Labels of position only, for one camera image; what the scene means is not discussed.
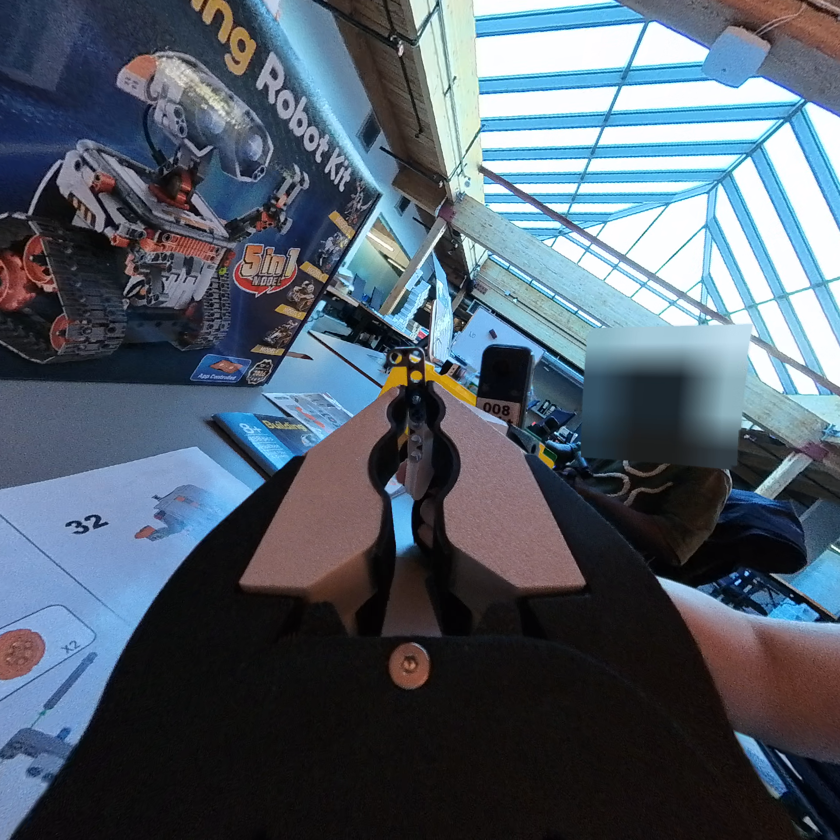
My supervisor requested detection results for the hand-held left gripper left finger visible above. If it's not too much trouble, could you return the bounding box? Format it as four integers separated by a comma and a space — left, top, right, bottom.
239, 387, 403, 636

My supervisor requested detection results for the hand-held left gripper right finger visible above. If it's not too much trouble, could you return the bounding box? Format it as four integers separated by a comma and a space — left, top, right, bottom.
427, 384, 587, 636

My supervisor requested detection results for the dark grey technic beam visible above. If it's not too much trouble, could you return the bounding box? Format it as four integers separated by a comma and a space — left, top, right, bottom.
386, 348, 435, 498

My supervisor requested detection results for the person's right forearm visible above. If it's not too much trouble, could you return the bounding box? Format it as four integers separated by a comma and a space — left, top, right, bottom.
656, 576, 840, 763

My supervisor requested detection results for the grey desk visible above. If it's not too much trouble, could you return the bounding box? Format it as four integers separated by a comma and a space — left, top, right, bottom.
0, 328, 447, 637

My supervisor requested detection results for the person's right hand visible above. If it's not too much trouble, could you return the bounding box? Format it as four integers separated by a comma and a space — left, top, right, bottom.
394, 459, 439, 551

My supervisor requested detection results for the whiteboard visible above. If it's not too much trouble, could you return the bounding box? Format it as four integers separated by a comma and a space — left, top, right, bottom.
451, 307, 546, 378

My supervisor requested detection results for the yellow plastic bin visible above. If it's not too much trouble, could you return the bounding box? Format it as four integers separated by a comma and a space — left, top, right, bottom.
379, 360, 557, 470

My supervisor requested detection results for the white poster board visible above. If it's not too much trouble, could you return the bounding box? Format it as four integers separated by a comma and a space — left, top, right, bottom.
428, 252, 455, 363

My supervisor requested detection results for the blue robot kit manual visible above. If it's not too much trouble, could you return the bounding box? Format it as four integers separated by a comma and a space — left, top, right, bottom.
213, 412, 322, 476

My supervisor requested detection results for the open instruction booklet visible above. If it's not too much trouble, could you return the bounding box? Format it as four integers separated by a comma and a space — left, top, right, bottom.
0, 446, 253, 821

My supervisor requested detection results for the dark blue cloth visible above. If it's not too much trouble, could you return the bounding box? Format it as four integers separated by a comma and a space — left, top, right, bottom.
676, 489, 808, 586

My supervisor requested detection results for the white ceiling sensor box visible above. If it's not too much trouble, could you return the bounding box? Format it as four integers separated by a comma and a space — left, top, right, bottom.
702, 26, 772, 88

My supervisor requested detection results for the blue robot kit box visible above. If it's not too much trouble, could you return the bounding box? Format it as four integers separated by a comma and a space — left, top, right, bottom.
0, 0, 383, 388

